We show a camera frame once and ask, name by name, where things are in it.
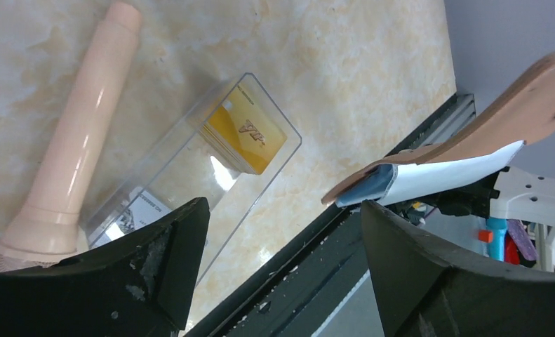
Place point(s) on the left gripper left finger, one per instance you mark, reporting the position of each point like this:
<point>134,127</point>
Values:
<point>141,284</point>

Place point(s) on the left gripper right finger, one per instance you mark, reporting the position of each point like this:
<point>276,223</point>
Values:
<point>425,285</point>

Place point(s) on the clear plastic card box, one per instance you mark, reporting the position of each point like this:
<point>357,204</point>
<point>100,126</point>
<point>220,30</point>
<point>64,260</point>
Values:
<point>182,165</point>

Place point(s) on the brown leather card holder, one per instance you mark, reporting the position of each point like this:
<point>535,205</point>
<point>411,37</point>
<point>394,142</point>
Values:
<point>524,114</point>

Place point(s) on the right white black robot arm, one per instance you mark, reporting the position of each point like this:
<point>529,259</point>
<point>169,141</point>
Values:
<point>510,193</point>

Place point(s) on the grey white credit card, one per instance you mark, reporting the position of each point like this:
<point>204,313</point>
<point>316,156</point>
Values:
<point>123,214</point>

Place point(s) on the yellow credit card stack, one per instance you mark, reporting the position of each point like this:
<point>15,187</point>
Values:
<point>243,133</point>

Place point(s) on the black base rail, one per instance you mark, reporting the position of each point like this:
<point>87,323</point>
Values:
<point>296,290</point>

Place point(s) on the pink cylindrical handle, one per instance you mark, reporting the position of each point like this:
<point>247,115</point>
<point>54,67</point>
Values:
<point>46,229</point>

